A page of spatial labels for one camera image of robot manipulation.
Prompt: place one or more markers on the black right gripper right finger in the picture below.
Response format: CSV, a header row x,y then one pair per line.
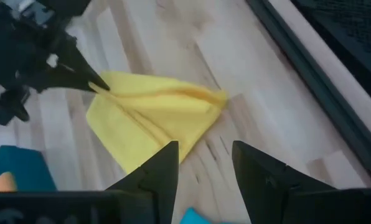
x,y
282,202

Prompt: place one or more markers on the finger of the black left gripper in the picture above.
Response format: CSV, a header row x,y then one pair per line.
x,y
79,62
64,81

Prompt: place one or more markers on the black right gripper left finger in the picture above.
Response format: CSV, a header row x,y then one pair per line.
x,y
126,208

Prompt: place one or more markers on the yellow microfiber towel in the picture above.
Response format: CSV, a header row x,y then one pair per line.
x,y
148,118

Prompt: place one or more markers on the teal plastic bin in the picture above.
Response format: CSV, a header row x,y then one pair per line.
x,y
23,168

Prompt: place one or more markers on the orange microfiber towel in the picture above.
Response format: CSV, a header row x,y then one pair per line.
x,y
0,183

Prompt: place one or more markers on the black keyboard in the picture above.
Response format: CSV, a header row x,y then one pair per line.
x,y
356,31

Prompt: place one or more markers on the black aluminium table frame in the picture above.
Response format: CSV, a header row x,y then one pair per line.
x,y
322,87

